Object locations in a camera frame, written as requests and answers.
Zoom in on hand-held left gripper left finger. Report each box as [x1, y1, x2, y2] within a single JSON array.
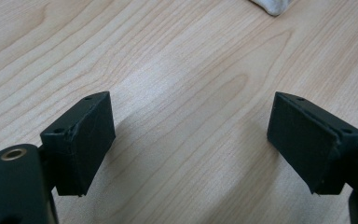
[[39, 91, 117, 198]]

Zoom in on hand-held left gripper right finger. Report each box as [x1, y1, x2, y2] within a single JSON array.
[[266, 91, 358, 195]]

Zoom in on white cloth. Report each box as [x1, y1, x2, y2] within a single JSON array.
[[250, 0, 294, 17]]

